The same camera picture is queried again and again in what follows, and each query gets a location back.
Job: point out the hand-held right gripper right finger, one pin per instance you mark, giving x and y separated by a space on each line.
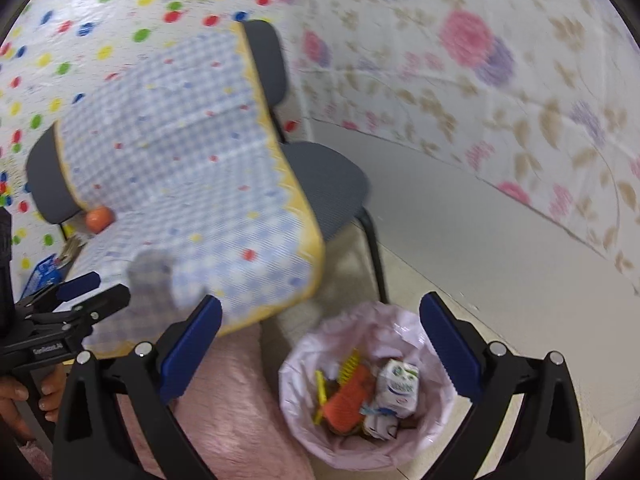
450 347

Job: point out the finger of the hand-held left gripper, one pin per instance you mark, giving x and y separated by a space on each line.
80 282
107 300

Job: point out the orange ball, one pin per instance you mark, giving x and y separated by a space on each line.
98 220

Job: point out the blue checkered cloth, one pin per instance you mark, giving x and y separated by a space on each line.
190 160

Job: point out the yellow plastic piece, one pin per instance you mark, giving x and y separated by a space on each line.
320 392

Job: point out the floral wall cloth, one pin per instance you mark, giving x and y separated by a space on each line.
475 60

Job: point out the blue packet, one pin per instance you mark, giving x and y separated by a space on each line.
44 272

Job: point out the crumpled printed wrapper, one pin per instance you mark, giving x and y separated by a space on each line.
377 422

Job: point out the bin with pink bag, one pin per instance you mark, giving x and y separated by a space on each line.
310 360

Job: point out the orange knit cloth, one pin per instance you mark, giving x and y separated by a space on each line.
345 402

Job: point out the polka dot wall cloth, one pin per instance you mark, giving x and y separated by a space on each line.
100 10

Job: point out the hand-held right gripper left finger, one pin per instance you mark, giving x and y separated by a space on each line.
192 347

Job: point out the white milk carton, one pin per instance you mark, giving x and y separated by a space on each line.
397 385

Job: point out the grey chair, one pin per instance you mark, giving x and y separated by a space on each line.
325 180

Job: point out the person's left hand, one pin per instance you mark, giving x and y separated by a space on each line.
12 400

